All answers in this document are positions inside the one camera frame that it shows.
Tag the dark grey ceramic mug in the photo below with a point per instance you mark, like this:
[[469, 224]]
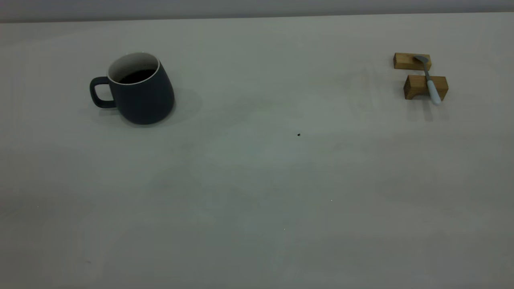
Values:
[[144, 100]]

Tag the rectangular wooden block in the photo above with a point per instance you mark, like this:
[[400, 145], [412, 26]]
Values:
[[405, 61]]

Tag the arched wooden block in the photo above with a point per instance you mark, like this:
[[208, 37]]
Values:
[[417, 82]]

